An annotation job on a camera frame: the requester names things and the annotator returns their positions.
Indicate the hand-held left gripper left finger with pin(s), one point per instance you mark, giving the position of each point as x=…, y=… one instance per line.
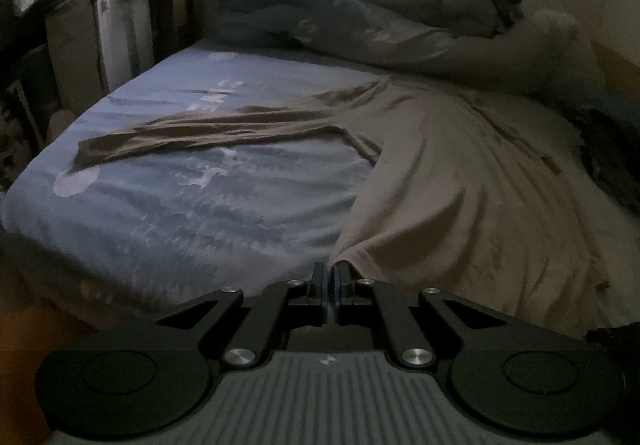
x=325, y=286

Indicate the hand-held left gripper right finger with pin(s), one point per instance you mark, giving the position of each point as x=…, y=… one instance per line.
x=338, y=286

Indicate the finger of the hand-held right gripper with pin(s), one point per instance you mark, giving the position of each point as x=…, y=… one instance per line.
x=605, y=336

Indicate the beige long-sleeve shirt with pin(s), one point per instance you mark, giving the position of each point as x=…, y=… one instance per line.
x=450, y=185

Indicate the dark cloth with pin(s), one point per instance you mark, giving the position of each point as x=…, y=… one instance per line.
x=610, y=155

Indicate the blue-grey duvet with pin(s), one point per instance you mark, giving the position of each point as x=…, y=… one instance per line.
x=280, y=0

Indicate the cardboard box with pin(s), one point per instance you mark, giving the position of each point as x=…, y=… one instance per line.
x=70, y=50

